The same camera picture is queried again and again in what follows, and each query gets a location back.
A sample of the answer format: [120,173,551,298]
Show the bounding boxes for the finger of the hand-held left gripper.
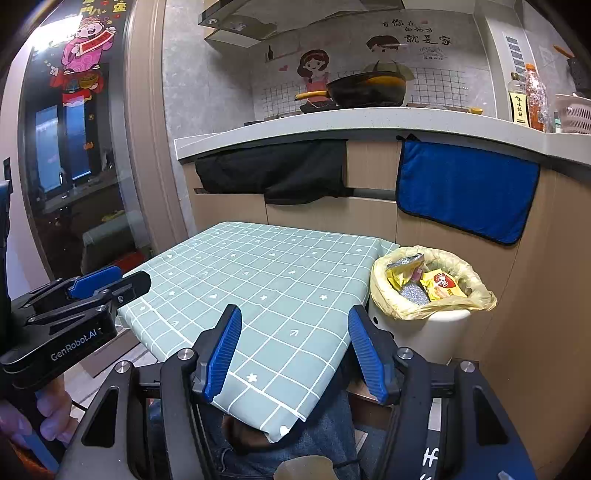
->
[11,265,123,319]
[25,271,152,340]

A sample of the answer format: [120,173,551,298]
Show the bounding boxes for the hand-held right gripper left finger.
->
[58,304,243,480]

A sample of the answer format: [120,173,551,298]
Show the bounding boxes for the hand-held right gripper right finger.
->
[347,305,539,480]

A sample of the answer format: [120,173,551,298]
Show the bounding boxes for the trash bin yellow bag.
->
[370,246,498,321]

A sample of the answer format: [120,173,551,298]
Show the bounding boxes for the silver foil wrapper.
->
[399,282,431,306]

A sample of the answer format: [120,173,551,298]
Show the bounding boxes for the yellow foil snack packet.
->
[385,253,426,291]

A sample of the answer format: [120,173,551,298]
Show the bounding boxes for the yellow snack packet red label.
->
[419,270,468,303]

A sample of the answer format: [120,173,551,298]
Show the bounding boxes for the person's left hand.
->
[0,376,75,462]

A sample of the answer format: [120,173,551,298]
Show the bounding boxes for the brown wooden stool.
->
[346,392,398,432]

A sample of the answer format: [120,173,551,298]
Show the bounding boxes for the green checked tablecloth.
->
[115,222,400,445]

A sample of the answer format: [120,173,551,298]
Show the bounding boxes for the person's jeans legs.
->
[203,388,393,480]

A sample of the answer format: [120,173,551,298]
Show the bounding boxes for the glass sliding door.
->
[0,0,160,287]

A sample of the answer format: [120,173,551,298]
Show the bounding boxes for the wooden kitchen counter cabinet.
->
[174,108,591,462]

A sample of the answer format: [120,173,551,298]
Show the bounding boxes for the black cloth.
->
[195,139,349,205]

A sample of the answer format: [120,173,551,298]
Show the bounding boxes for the blue towel black trim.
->
[394,134,541,246]

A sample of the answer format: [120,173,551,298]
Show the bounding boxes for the red door decoration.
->
[51,74,102,107]

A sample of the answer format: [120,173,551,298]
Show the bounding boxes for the pink cartoon door sticker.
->
[59,13,118,77]

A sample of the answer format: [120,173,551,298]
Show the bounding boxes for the grey range hood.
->
[198,0,407,49]

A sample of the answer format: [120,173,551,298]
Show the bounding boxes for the clear sauce bottle yellow label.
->
[508,71,531,125]

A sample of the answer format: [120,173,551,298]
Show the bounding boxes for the orange cap plastic bottle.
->
[524,62,550,132]

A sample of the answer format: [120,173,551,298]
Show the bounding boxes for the pink plastic basket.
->
[554,93,591,136]

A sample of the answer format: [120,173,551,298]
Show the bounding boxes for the white vent grille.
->
[503,34,525,77]

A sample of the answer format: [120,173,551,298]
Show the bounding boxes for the black perforated utensil holder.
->
[567,56,591,95]

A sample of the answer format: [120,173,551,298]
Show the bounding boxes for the black wok yellow handle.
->
[294,70,409,108]

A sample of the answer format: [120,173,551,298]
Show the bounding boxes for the cartoon couple wall sticker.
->
[252,11,495,121]

